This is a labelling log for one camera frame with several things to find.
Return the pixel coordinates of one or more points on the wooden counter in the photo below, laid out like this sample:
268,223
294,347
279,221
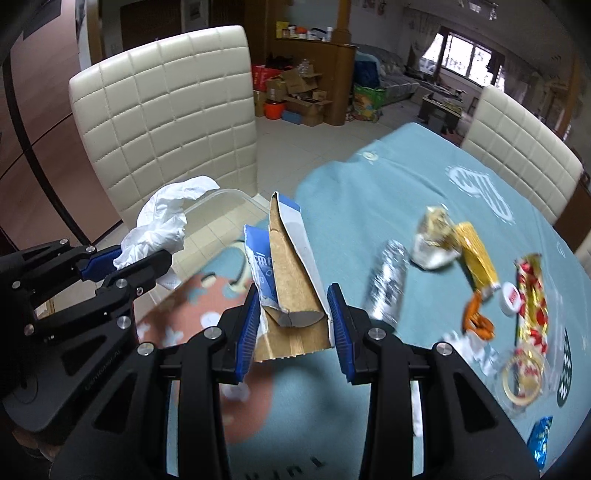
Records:
339,78

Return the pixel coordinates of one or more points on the silver foil wrapper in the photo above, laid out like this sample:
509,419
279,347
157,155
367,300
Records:
388,281

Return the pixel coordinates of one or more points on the red box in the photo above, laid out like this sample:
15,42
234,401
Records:
262,77

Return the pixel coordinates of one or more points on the orange peel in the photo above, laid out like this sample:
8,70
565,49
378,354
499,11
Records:
475,318

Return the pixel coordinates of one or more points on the teal printed tablecloth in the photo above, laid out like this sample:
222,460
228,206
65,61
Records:
369,194

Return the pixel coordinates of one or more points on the wooden pillar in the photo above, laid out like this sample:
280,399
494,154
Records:
345,21

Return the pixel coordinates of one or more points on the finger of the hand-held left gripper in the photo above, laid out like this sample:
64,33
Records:
99,264
143,277

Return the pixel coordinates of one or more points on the clear plastic container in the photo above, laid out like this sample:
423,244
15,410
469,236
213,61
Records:
217,230

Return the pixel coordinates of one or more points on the colourful printed bag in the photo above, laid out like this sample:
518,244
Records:
368,101

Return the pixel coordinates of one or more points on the clear tape roll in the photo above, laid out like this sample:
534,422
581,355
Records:
508,387

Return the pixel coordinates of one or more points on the window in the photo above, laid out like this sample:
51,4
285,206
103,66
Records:
461,57

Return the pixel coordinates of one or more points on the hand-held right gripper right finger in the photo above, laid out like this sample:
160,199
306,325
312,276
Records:
339,332

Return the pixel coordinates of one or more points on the white bottle cap red label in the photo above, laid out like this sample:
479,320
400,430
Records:
511,297

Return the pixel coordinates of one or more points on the red gold checkered wrapper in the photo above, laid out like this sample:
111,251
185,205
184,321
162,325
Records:
531,304

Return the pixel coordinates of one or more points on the cream quilted leather chair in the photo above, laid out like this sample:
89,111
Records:
521,152
175,115

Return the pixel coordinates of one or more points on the dark coffee table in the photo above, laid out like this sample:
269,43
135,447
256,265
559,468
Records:
438,113

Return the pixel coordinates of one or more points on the torn blue white carton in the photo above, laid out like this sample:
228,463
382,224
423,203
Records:
286,277

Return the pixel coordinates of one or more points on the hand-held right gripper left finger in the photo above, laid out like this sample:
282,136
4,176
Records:
248,332

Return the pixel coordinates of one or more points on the orange bucket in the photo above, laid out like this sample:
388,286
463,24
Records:
273,110

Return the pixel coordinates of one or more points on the crumpled beige white wrapper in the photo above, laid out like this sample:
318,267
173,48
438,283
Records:
434,240

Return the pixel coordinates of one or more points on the grey sofa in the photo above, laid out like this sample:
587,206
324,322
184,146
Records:
392,78

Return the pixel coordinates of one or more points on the blue candy wrapper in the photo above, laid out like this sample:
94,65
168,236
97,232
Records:
540,438

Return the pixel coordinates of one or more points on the row of bottles and jars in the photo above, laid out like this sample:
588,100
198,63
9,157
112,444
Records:
304,32

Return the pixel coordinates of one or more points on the blue box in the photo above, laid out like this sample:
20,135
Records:
293,117

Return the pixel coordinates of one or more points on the white tissue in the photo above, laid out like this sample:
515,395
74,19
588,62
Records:
152,226

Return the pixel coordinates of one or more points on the yellow snack wrapper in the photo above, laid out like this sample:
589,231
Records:
475,256

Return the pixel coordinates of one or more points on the pile of cardboard boxes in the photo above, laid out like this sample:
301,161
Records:
300,87

